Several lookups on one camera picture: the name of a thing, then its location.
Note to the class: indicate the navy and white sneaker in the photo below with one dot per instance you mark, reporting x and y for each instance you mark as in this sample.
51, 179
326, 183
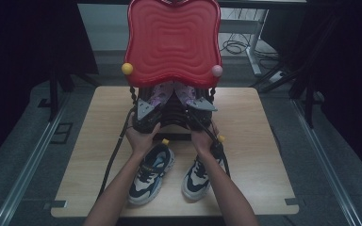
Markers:
196, 182
152, 182

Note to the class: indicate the metal floor rail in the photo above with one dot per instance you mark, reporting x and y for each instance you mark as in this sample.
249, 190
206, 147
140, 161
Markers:
28, 169
326, 166

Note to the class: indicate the white desk frame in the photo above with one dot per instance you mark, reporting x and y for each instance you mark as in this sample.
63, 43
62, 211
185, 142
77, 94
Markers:
257, 34

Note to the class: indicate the person's left hand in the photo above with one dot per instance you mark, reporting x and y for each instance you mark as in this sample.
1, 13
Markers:
141, 141

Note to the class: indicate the white power strip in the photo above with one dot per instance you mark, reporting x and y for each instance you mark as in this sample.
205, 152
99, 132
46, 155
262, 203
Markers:
276, 77

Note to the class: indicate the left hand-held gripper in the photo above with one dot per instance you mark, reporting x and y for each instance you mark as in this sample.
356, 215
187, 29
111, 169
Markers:
147, 117

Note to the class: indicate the person's right hand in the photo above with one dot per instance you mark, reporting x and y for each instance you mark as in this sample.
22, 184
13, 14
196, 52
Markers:
204, 141

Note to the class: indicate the dark curtain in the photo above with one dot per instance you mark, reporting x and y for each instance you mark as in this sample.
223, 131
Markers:
352, 62
19, 47

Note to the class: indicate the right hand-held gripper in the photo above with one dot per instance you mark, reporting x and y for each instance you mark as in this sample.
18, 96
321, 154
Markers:
201, 116

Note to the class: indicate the black metal stand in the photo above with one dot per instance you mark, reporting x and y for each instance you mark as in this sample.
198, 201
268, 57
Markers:
309, 103
53, 94

